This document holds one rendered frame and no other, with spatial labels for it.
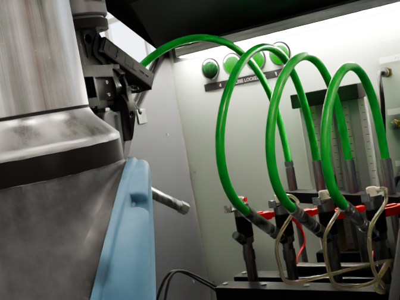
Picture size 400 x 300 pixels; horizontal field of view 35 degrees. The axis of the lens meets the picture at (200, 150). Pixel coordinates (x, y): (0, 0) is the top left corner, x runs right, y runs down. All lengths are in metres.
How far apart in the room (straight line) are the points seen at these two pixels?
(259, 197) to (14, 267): 1.11
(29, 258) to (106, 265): 0.04
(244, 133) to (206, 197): 0.19
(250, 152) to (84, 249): 1.09
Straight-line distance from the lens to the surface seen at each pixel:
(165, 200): 1.11
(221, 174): 0.92
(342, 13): 1.26
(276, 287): 1.06
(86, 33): 0.85
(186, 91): 1.49
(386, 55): 1.26
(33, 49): 0.35
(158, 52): 1.13
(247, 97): 1.40
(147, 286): 0.35
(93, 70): 0.81
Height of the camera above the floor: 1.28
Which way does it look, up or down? 3 degrees down
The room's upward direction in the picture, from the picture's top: 10 degrees counter-clockwise
